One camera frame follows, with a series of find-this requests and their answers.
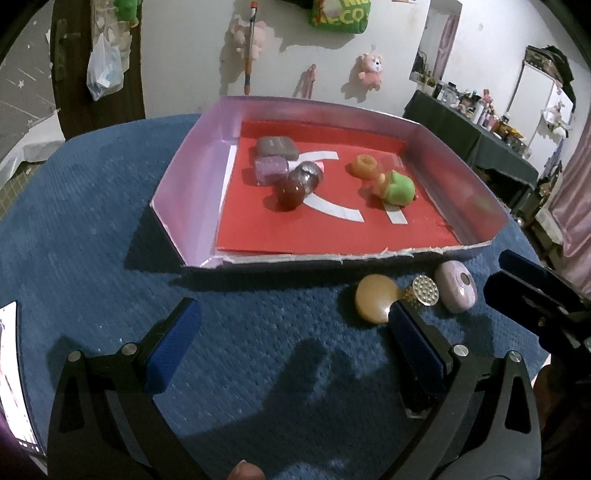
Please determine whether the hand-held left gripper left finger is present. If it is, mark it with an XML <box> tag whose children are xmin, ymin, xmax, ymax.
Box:
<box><xmin>46</xmin><ymin>298</ymin><xmax>208</xmax><ymax>480</ymax></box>

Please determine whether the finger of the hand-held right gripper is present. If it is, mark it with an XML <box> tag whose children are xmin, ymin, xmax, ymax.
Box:
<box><xmin>484</xmin><ymin>272</ymin><xmax>568</xmax><ymax>333</ymax></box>
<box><xmin>499</xmin><ymin>250</ymin><xmax>591</xmax><ymax>319</ymax></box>

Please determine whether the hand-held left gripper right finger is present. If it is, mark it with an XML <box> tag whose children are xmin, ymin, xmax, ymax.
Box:
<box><xmin>389</xmin><ymin>302</ymin><xmax>542</xmax><ymax>480</ymax></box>

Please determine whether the orange round compact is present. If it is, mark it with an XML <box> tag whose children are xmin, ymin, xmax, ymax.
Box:
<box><xmin>355</xmin><ymin>274</ymin><xmax>402</xmax><ymax>324</ymax></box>

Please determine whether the green plush toy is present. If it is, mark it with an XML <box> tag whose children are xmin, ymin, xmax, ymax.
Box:
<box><xmin>113</xmin><ymin>0</ymin><xmax>141</xmax><ymax>26</ymax></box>
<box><xmin>373</xmin><ymin>170</ymin><xmax>419</xmax><ymax>205</ymax></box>

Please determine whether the pink cardboard box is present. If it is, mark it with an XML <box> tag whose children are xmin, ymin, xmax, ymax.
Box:
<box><xmin>150</xmin><ymin>95</ymin><xmax>509</xmax><ymax>269</ymax></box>

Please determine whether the dark red ball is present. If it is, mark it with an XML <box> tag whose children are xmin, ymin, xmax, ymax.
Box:
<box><xmin>276</xmin><ymin>178</ymin><xmax>308</xmax><ymax>212</ymax></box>

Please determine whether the person's left hand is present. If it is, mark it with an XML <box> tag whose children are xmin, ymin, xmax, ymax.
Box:
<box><xmin>229</xmin><ymin>460</ymin><xmax>266</xmax><ymax>480</ymax></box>

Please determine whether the purple oval device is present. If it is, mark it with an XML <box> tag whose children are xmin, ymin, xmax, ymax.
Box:
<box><xmin>434</xmin><ymin>261</ymin><xmax>478</xmax><ymax>313</ymax></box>

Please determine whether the gold studded disc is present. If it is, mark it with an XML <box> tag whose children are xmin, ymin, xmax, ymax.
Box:
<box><xmin>401</xmin><ymin>274</ymin><xmax>438</xmax><ymax>308</ymax></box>

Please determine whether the pink curtain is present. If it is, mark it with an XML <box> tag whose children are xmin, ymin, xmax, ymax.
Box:
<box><xmin>538</xmin><ymin>124</ymin><xmax>591</xmax><ymax>287</ymax></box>

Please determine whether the dark green covered table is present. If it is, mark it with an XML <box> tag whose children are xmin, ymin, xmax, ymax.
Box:
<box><xmin>403</xmin><ymin>90</ymin><xmax>540</xmax><ymax>199</ymax></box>

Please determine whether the red cardboard insert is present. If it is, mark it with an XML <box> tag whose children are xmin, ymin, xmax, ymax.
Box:
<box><xmin>215</xmin><ymin>119</ymin><xmax>462</xmax><ymax>254</ymax></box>

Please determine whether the white hanging plush toy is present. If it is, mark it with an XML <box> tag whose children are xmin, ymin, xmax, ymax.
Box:
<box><xmin>542</xmin><ymin>102</ymin><xmax>573</xmax><ymax>137</ymax></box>

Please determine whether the white screen phone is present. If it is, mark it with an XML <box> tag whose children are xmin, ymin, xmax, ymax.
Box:
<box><xmin>0</xmin><ymin>301</ymin><xmax>47</xmax><ymax>467</ymax></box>

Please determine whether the row of bottles and toys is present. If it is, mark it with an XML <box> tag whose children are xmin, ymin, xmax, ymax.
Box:
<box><xmin>411</xmin><ymin>69</ymin><xmax>529</xmax><ymax>155</ymax></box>

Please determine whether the white tall cabinet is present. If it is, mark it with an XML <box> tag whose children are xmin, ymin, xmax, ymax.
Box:
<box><xmin>515</xmin><ymin>62</ymin><xmax>571</xmax><ymax>158</ymax></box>

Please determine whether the black bag on cabinet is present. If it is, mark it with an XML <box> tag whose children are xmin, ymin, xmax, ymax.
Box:
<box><xmin>525</xmin><ymin>45</ymin><xmax>578</xmax><ymax>104</ymax></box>

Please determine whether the grey rounded case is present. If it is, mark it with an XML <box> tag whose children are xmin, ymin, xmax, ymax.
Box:
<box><xmin>256</xmin><ymin>136</ymin><xmax>298</xmax><ymax>159</ymax></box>

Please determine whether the white paper sheet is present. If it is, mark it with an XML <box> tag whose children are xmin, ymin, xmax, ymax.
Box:
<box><xmin>0</xmin><ymin>113</ymin><xmax>65</xmax><ymax>185</ymax></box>

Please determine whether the pink antlered plush toy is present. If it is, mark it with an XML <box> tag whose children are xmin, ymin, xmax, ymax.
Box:
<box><xmin>358</xmin><ymin>45</ymin><xmax>385</xmax><ymax>90</ymax></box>

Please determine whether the dark brown door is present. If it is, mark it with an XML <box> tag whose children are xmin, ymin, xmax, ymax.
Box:
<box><xmin>50</xmin><ymin>0</ymin><xmax>146</xmax><ymax>139</ymax></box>

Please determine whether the clear plastic bag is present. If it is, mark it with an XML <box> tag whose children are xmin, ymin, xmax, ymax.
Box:
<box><xmin>87</xmin><ymin>33</ymin><xmax>124</xmax><ymax>102</ymax></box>

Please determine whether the pink hanger stick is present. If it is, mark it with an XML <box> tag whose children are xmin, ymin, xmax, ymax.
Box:
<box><xmin>298</xmin><ymin>64</ymin><xmax>318</xmax><ymax>99</ymax></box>

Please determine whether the grey star patterned sheet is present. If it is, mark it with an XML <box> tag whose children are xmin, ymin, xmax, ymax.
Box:
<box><xmin>0</xmin><ymin>0</ymin><xmax>63</xmax><ymax>162</ymax></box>

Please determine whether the green printed bag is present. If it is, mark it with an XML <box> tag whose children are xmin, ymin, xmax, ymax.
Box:
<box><xmin>308</xmin><ymin>0</ymin><xmax>370</xmax><ymax>35</ymax></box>

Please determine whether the pink pig plush toy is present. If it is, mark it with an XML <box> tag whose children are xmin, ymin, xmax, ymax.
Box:
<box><xmin>229</xmin><ymin>14</ymin><xmax>269</xmax><ymax>54</ymax></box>

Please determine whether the green hanging plush toy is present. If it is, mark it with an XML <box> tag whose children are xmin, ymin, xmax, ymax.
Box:
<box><xmin>113</xmin><ymin>0</ymin><xmax>141</xmax><ymax>26</ymax></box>

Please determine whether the orange ring toy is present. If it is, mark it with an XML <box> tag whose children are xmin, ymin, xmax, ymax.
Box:
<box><xmin>347</xmin><ymin>154</ymin><xmax>380</xmax><ymax>180</ymax></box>

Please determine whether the white door frame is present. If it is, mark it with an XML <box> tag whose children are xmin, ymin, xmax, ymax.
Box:
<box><xmin>409</xmin><ymin>0</ymin><xmax>463</xmax><ymax>93</ymax></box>

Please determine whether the metal door handle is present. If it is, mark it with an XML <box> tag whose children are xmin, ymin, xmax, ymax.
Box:
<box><xmin>53</xmin><ymin>32</ymin><xmax>68</xmax><ymax>84</ymax></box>

